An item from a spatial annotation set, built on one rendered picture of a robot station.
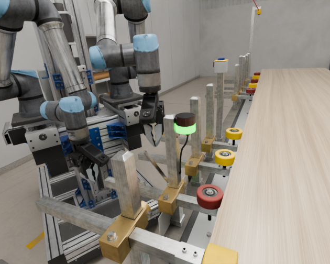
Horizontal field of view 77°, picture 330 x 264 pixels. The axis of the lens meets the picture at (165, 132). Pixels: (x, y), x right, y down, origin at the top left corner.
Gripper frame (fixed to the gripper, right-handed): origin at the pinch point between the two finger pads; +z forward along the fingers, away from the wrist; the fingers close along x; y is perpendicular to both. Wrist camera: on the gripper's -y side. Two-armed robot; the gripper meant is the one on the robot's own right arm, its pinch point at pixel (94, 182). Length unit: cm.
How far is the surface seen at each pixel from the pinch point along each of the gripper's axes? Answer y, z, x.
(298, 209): -71, -7, -2
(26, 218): 120, 83, -20
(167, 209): -35.8, -1.6, 5.0
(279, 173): -67, -7, -18
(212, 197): -49, -8, 2
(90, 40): 216, -66, -244
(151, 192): -27.9, -3.3, 1.5
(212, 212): -49.5, -1.9, 1.7
